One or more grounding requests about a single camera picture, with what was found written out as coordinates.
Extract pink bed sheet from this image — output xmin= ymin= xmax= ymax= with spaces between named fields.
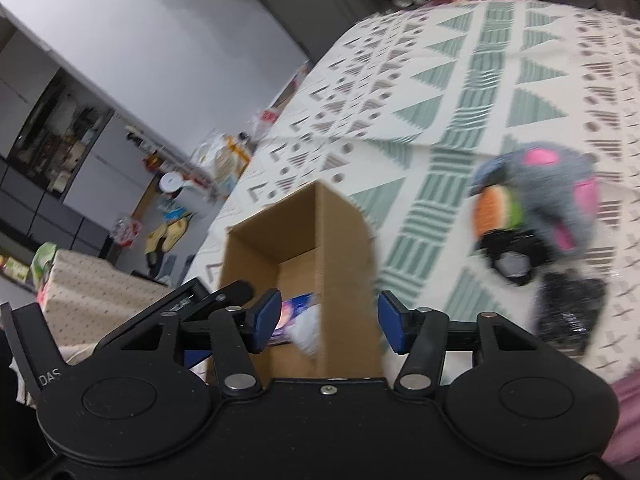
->
xmin=603 ymin=370 xmax=640 ymax=479

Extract black soft pouch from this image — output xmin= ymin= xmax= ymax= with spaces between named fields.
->
xmin=534 ymin=270 xmax=608 ymax=361

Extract white plastic bag red print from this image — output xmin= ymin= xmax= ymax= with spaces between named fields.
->
xmin=248 ymin=107 xmax=281 ymax=143

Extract patterned cream green blanket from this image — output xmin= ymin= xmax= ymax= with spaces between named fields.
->
xmin=189 ymin=0 xmax=639 ymax=382

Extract grey pink plush toy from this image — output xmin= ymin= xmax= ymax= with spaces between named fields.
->
xmin=470 ymin=142 xmax=601 ymax=266

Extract beige dotted fabric box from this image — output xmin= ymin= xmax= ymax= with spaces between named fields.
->
xmin=38 ymin=249 xmax=170 ymax=365

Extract brown cardboard box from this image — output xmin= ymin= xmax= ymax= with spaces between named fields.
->
xmin=219 ymin=181 xmax=383 ymax=382

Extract yellow white bag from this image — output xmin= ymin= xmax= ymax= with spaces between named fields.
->
xmin=191 ymin=132 xmax=252 ymax=198

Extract orange burger plush toy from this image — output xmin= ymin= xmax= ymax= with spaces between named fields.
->
xmin=472 ymin=184 xmax=523 ymax=240

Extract white electric kettle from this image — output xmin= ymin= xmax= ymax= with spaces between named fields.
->
xmin=160 ymin=171 xmax=209 ymax=216

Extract yellow slippers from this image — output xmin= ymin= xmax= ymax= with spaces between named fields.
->
xmin=144 ymin=217 xmax=189 ymax=255

